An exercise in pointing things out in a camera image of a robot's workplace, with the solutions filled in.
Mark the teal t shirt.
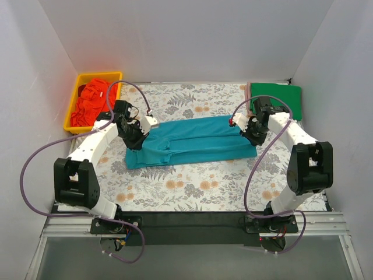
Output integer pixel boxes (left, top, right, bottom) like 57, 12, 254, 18
124, 115, 257, 170

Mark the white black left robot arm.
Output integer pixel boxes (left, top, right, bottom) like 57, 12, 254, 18
54, 100, 154, 233

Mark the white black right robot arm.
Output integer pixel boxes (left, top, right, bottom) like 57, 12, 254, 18
241, 95, 333, 232

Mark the folded pink t shirt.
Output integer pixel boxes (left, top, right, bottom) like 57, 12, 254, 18
245, 82, 252, 116

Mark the folded green t shirt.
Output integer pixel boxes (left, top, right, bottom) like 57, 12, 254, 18
250, 83, 302, 121

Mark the orange t shirt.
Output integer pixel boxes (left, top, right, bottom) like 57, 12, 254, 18
69, 78, 111, 127

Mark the floral patterned table mat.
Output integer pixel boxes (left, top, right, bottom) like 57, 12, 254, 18
96, 83, 290, 211

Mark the yellow plastic bin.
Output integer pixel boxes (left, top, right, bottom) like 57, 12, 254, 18
64, 72, 123, 134

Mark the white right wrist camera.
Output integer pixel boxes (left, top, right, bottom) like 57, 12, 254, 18
228, 113, 249, 132

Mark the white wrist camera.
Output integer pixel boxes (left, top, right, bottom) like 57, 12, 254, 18
228, 113, 249, 132
139, 115, 160, 135

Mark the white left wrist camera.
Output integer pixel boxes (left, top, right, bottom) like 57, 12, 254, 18
139, 115, 160, 135

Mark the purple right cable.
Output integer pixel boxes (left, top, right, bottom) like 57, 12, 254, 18
233, 94, 307, 256

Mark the purple cable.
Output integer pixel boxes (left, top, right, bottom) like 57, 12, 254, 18
19, 80, 152, 263
233, 94, 307, 256

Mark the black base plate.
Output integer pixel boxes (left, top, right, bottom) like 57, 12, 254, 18
90, 212, 300, 246

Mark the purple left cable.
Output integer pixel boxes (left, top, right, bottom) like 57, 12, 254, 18
19, 80, 152, 263

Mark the aluminium frame rail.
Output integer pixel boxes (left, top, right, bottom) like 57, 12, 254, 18
26, 212, 364, 279

